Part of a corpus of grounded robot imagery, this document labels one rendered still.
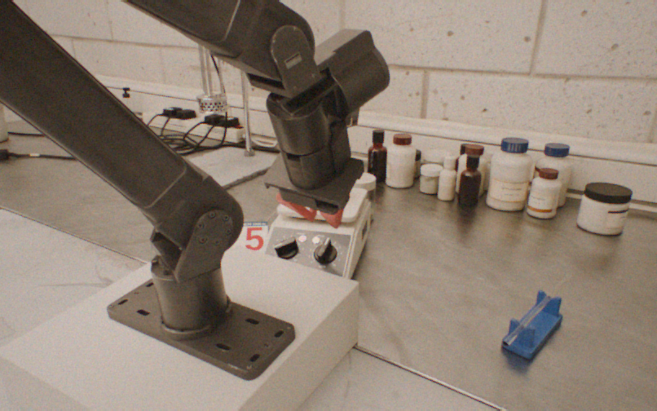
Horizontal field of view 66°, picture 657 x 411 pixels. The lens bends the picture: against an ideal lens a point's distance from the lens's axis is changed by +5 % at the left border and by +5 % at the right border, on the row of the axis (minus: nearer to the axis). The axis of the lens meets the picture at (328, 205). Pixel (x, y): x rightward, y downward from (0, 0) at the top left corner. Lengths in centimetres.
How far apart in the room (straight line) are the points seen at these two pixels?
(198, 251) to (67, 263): 44
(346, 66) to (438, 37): 68
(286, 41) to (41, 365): 36
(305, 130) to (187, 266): 16
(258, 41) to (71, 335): 34
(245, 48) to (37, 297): 49
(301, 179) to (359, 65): 13
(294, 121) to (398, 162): 60
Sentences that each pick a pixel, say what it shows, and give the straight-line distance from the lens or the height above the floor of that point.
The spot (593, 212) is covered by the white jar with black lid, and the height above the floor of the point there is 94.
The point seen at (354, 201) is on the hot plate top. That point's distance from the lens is 75.
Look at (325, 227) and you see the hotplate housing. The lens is 70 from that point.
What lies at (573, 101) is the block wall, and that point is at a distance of 111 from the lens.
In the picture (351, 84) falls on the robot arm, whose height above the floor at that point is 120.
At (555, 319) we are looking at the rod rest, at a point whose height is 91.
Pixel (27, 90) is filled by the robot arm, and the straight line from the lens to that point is 39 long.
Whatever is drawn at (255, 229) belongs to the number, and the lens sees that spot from 79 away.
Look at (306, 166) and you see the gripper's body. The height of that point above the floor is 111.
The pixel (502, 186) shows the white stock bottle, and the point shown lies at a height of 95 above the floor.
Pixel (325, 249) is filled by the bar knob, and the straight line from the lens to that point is 66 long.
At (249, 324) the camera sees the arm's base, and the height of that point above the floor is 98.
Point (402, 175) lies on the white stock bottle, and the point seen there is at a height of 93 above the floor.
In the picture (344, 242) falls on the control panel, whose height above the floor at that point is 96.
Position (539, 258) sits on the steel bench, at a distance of 83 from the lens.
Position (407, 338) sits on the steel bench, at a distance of 61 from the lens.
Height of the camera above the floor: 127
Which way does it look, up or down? 23 degrees down
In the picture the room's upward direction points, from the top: straight up
